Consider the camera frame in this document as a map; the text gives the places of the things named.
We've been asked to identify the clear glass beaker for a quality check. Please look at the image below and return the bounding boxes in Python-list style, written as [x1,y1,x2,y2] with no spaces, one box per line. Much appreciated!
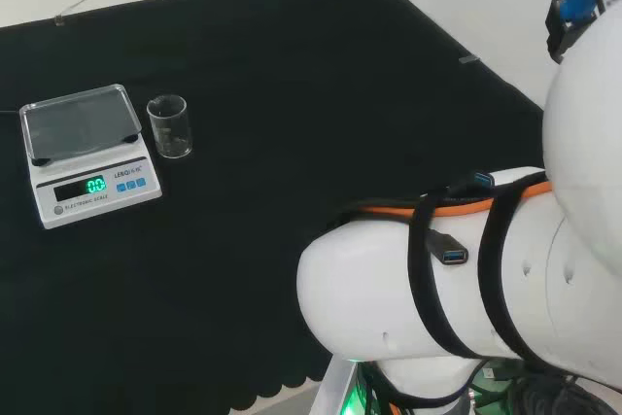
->
[146,94,193,159]

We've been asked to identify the black bench cloth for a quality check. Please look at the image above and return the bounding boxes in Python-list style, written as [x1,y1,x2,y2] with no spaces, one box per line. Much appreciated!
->
[0,0,545,414]

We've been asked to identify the white electronic balance steel pan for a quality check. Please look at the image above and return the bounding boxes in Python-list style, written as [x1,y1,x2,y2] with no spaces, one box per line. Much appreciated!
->
[18,84,163,230]

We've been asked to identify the black USB plug cable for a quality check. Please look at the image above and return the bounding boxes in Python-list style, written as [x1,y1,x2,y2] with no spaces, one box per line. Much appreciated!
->
[423,227,470,266]

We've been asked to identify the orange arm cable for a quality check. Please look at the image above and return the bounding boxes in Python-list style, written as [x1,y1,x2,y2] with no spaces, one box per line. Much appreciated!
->
[359,180,555,218]

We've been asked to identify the white power strip cable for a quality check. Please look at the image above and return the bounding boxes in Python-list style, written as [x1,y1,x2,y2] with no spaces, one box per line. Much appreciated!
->
[56,0,109,20]

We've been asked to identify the black coiled cable bundle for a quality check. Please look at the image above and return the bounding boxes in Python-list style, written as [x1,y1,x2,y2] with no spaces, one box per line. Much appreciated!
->
[509,370,622,415]

